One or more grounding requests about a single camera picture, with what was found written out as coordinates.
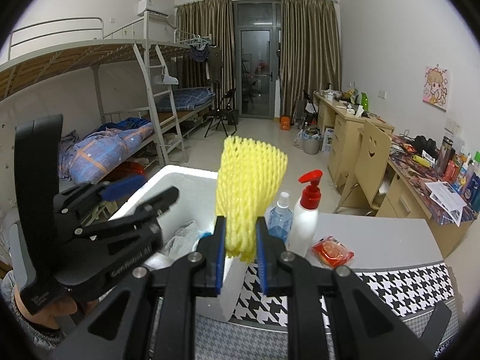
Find black folding chair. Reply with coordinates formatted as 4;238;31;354
204;88;241;138

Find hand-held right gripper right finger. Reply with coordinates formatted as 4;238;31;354
256;217;452;360

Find wooden desk with drawers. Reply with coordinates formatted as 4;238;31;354
313;91;394;184

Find blue mattress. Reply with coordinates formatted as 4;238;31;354
155;87;216;112

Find wooden smiley chair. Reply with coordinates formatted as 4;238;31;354
334;120;394;214

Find white pump bottle red cap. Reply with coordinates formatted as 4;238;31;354
289;170;324;259

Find white metal bunk bed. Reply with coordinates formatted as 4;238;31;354
0;17;192;181
150;26;226;136

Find metal bucket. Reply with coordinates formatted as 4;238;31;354
302;127;323;155

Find white air conditioner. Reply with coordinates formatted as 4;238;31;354
137;0;169;18

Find cartoon wall poster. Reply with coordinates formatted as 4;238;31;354
423;65;449;111

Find red bag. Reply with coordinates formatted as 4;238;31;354
107;161;147;182

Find red snack packet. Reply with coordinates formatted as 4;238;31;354
311;236;355;269

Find white bunk bed ladder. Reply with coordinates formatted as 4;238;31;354
133;43;188;164

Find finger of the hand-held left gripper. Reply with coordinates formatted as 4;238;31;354
75;185;180;239
54;175;147;215

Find white foam box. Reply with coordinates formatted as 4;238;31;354
107;164;248;323

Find wooden desk with printed cover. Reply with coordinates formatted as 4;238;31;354
375;135;480;259

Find group of toiletry bottles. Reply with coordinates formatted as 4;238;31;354
435;135;480;211

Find blue plaid quilt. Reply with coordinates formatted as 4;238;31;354
60;118;154;184

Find person's left hand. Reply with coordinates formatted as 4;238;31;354
15;287;81;329

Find blue spray bottle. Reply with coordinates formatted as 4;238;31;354
264;192;293;244

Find white hanging pouch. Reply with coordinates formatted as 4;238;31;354
154;65;180;85

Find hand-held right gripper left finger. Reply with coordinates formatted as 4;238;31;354
56;215;227;360

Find printed papers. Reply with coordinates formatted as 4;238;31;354
427;181;467;223

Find glass balcony door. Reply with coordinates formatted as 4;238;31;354
232;2;283;119

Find person's left forearm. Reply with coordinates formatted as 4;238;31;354
0;270;64;350

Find yellow foam net sleeve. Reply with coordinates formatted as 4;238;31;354
215;136;289;264

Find hanging dark clothes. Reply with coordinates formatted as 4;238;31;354
189;43;210;64

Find brown curtain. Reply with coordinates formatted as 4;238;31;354
280;0;342;119
175;0;235;121

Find houndstooth tablecloth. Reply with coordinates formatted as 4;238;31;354
195;212;456;360

